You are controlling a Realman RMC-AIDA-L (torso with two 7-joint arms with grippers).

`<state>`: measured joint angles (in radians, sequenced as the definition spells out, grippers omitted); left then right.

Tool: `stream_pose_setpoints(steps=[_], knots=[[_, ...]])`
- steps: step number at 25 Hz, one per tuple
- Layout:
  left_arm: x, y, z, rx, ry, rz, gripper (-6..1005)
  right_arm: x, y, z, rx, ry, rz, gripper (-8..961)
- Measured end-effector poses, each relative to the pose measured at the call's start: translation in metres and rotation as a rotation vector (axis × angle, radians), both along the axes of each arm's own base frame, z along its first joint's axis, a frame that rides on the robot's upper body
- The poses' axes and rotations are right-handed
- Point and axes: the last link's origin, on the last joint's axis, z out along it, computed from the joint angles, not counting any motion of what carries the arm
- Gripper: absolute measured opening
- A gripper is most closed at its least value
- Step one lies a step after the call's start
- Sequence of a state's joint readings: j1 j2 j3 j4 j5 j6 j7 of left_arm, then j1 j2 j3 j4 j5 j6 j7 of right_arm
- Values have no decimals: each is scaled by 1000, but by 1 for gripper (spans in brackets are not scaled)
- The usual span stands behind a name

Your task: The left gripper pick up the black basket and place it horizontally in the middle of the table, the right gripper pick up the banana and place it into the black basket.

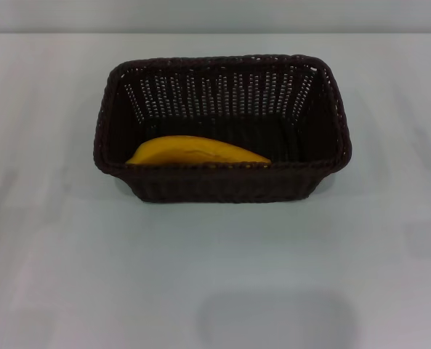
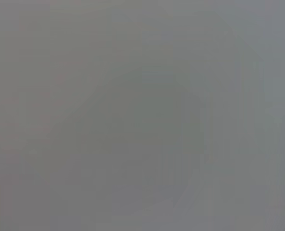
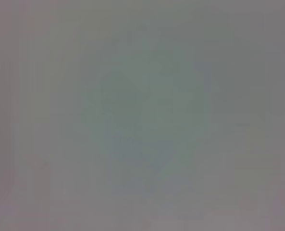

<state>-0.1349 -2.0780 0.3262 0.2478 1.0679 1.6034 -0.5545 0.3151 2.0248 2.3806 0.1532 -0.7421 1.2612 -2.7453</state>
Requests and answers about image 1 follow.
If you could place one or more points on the yellow banana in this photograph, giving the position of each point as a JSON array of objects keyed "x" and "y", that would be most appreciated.
[{"x": 186, "y": 152}]

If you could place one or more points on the black woven rectangular basket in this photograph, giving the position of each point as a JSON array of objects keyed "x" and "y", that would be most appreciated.
[{"x": 218, "y": 189}]

